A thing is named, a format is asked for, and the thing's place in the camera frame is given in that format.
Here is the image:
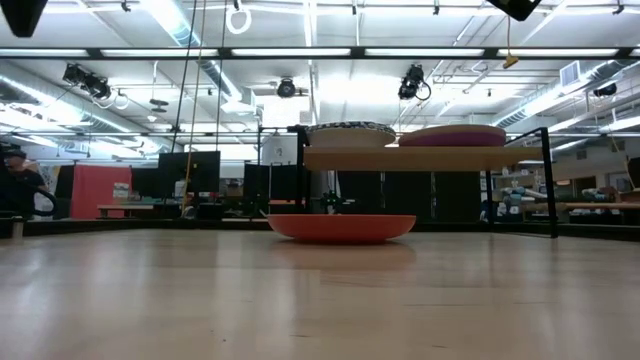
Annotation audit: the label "wooden bench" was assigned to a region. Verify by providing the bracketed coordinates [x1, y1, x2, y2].
[97, 202, 157, 219]

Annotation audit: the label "white ceiling vent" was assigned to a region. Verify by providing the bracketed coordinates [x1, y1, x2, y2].
[559, 60, 582, 87]

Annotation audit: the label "white cable ring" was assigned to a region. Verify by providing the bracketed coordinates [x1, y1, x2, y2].
[224, 3, 253, 36]

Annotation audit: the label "yellow hanging rope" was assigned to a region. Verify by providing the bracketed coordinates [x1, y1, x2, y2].
[180, 0, 207, 211]

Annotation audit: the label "long wooden background table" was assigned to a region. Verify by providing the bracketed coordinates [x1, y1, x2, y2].
[519, 200, 640, 212]

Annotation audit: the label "black overhead light bar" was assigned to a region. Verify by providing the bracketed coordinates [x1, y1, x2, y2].
[0, 46, 640, 60]

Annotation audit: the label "black ceiling camera with cable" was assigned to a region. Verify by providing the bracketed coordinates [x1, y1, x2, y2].
[398, 63, 432, 101]

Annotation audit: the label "wooden shelf with black frame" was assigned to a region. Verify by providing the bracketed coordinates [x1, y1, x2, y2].
[257, 124, 560, 240]

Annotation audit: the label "person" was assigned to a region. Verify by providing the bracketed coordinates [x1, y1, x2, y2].
[0, 146, 50, 220]

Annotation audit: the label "black overhead camera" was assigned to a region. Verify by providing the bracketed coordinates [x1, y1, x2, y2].
[276, 77, 297, 99]

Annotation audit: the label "purple plastic plate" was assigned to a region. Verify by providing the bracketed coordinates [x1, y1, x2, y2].
[398, 130, 508, 148]

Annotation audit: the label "black hanging cable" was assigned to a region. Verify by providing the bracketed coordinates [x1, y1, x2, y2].
[171, 0, 200, 151]

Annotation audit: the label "orange bowl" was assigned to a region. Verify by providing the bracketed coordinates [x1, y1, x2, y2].
[266, 213, 418, 245]

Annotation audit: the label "black hose loop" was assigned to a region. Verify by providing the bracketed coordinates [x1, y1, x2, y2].
[30, 188, 59, 219]

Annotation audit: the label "blue patterned paper plate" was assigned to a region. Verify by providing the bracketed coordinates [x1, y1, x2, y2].
[306, 120, 396, 133]

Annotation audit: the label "wide black monitor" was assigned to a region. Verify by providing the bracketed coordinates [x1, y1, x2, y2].
[243, 163, 301, 202]

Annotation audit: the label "red partition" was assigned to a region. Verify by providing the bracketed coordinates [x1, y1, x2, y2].
[70, 164, 133, 220]

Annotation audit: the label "dark partition panels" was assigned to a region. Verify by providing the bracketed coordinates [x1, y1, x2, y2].
[337, 170, 482, 222]

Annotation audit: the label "large black monitor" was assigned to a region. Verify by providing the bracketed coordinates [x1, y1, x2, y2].
[158, 150, 222, 194]

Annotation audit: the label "white patterned bowl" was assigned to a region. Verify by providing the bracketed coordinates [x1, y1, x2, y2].
[305, 127, 397, 149]

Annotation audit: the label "yellow hanging connector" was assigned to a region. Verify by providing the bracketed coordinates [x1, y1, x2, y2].
[502, 14, 520, 70]

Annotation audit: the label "small black monitor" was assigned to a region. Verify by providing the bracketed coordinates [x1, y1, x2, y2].
[131, 167, 161, 200]

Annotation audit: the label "black ceiling spotlights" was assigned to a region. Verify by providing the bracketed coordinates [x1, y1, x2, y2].
[62, 63, 112, 100]

